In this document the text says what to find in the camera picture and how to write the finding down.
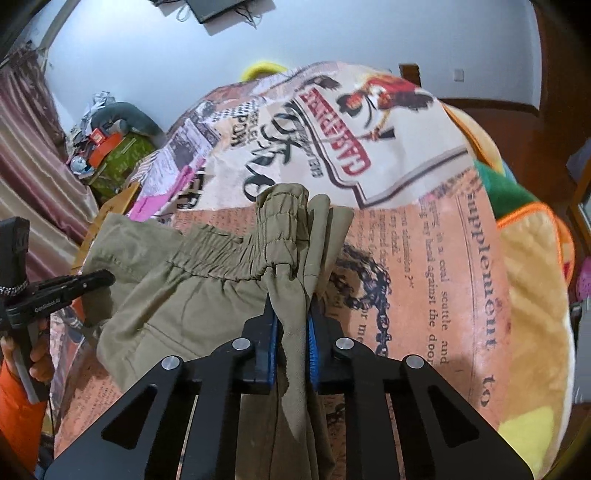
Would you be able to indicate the wooden bed post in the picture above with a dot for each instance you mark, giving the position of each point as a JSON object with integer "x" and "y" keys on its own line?
{"x": 411, "y": 74}

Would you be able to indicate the small black wall monitor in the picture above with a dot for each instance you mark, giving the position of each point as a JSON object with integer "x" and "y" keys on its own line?
{"x": 217, "y": 9}

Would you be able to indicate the orange box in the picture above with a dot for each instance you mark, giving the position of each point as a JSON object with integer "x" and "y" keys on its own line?
{"x": 104, "y": 147}

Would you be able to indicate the colourful plush blanket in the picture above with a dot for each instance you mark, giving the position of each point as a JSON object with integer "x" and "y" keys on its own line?
{"x": 531, "y": 300}

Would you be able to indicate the pink shoe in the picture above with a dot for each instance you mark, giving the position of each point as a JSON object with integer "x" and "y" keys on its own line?
{"x": 584, "y": 281}

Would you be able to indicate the printed blanket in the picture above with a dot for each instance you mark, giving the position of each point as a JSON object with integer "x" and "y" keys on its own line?
{"x": 415, "y": 277}

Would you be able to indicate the grey plush toy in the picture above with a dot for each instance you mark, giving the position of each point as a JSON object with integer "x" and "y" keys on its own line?
{"x": 138, "y": 117}

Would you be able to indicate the pink cloth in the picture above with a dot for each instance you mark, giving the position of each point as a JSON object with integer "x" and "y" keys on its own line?
{"x": 157, "y": 198}

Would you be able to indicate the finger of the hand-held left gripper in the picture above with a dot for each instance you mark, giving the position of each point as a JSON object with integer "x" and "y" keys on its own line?
{"x": 83, "y": 284}

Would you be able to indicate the pile of crumpled clothes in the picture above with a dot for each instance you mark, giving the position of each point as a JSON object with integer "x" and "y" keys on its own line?
{"x": 92, "y": 110}

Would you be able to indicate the person's left hand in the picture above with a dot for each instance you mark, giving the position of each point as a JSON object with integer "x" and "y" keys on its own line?
{"x": 41, "y": 360}

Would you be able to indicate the pink striped curtain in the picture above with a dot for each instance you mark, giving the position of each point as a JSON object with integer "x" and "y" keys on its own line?
{"x": 32, "y": 152}

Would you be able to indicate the person's left forearm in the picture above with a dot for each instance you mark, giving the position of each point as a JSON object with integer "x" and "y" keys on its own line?
{"x": 18, "y": 415}

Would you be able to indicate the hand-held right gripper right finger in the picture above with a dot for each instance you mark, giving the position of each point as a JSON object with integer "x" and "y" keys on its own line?
{"x": 314, "y": 355}

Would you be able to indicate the green patterned box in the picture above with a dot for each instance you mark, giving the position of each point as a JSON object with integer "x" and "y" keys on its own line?
{"x": 124, "y": 157}

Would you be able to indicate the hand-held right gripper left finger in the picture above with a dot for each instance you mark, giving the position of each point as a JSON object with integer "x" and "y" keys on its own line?
{"x": 273, "y": 355}

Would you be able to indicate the yellow foam tube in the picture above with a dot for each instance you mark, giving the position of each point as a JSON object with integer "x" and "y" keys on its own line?
{"x": 258, "y": 67}

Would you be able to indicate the olive green pants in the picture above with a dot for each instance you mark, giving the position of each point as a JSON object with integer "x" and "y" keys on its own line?
{"x": 184, "y": 286}

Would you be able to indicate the white wall socket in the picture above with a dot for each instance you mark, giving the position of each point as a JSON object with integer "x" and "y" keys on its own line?
{"x": 458, "y": 75}

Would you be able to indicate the small wooden folding table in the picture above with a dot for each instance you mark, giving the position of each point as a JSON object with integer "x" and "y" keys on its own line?
{"x": 111, "y": 207}

